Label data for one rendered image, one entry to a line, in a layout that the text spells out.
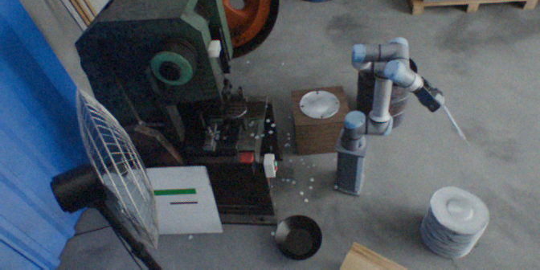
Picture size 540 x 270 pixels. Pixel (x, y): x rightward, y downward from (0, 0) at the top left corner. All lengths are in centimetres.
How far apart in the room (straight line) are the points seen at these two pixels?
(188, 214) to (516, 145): 238
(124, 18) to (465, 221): 198
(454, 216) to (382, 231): 47
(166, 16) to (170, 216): 139
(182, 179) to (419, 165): 166
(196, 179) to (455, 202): 149
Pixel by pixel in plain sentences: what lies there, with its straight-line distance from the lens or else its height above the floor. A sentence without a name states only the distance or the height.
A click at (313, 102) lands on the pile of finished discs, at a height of 36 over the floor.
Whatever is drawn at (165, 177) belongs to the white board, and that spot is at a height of 51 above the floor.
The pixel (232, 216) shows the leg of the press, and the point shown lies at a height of 3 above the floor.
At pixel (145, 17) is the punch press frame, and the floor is 150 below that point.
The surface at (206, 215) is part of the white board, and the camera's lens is 243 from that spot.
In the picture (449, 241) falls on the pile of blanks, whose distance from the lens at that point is 234.
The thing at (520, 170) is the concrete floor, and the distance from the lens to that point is 304.
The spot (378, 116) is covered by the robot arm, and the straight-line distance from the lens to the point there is 211.
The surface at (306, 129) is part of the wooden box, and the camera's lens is 258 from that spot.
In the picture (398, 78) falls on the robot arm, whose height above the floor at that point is 128.
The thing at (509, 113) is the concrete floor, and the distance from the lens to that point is 341.
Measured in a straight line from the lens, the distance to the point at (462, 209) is 232.
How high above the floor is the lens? 222
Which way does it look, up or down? 46 degrees down
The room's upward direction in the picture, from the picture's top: 9 degrees counter-clockwise
